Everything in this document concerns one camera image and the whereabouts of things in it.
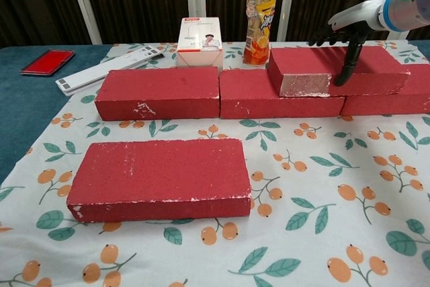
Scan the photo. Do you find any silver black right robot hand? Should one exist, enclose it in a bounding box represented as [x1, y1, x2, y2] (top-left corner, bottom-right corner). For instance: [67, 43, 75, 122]
[308, 0, 387, 86]

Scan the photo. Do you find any red brick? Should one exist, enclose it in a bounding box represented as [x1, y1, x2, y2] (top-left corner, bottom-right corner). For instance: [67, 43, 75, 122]
[66, 138, 253, 224]
[218, 68, 346, 120]
[267, 44, 411, 97]
[341, 63, 430, 117]
[94, 67, 220, 122]

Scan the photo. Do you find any yellow-capped iced tea bottle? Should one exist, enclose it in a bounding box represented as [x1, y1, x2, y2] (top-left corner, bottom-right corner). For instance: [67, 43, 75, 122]
[242, 0, 277, 66]

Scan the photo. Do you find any white desk lamp box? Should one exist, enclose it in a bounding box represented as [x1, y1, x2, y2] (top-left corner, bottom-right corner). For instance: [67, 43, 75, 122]
[176, 17, 224, 68]

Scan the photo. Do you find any floral fruit-print tablecloth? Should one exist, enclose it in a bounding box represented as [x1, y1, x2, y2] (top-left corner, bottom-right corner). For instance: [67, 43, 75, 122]
[0, 40, 430, 287]

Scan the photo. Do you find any white flat remote bar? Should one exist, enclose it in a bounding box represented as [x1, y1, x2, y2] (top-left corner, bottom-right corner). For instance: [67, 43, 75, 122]
[55, 46, 165, 97]

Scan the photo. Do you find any red phone in case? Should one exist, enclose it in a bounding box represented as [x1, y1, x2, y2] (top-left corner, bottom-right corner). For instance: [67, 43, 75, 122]
[19, 48, 75, 76]

